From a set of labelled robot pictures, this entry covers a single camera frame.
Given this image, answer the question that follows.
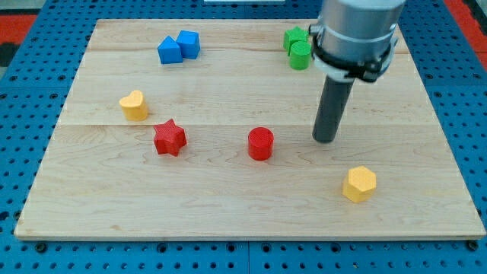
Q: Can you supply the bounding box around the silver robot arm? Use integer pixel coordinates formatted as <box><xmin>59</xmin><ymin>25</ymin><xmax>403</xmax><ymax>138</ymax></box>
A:
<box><xmin>308</xmin><ymin>0</ymin><xmax>406</xmax><ymax>83</ymax></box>

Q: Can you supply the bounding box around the yellow hexagon block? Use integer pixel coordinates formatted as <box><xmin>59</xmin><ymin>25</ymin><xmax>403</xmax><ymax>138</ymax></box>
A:
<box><xmin>342</xmin><ymin>166</ymin><xmax>377</xmax><ymax>203</ymax></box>

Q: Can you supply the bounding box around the red cylinder block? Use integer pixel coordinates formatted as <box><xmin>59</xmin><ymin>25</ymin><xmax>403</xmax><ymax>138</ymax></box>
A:
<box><xmin>247</xmin><ymin>127</ymin><xmax>274</xmax><ymax>161</ymax></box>

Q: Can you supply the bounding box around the light wooden board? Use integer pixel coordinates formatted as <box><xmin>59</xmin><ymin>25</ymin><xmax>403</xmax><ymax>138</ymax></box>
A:
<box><xmin>14</xmin><ymin>19</ymin><xmax>485</xmax><ymax>241</ymax></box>

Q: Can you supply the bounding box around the red star block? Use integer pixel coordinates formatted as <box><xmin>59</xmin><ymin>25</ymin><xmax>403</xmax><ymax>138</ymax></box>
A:
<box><xmin>153</xmin><ymin>119</ymin><xmax>187</xmax><ymax>157</ymax></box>

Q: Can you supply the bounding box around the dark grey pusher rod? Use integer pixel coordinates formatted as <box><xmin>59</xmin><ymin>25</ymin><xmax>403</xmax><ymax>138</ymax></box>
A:
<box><xmin>312</xmin><ymin>76</ymin><xmax>354</xmax><ymax>143</ymax></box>

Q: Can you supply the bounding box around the green cylinder block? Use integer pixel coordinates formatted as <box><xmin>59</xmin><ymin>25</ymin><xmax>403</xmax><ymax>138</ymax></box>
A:
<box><xmin>289</xmin><ymin>41</ymin><xmax>311</xmax><ymax>70</ymax></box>

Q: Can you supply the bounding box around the blue cube block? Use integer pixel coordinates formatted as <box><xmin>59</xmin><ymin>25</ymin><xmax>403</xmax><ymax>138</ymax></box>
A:
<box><xmin>176</xmin><ymin>30</ymin><xmax>200</xmax><ymax>59</ymax></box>

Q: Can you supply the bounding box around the yellow heart block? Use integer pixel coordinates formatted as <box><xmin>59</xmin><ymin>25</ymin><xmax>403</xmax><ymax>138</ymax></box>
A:
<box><xmin>119</xmin><ymin>90</ymin><xmax>148</xmax><ymax>121</ymax></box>

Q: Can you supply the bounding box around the blue pentagon block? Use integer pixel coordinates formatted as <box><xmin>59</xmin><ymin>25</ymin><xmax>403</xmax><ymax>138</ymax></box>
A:
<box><xmin>157</xmin><ymin>36</ymin><xmax>183</xmax><ymax>65</ymax></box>

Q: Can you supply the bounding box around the green star block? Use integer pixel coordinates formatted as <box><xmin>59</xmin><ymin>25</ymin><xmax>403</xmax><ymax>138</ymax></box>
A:
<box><xmin>283</xmin><ymin>26</ymin><xmax>308</xmax><ymax>54</ymax></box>

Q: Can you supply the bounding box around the black cable clamp ring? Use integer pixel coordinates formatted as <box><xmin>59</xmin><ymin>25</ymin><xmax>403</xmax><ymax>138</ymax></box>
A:
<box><xmin>308</xmin><ymin>24</ymin><xmax>399</xmax><ymax>84</ymax></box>

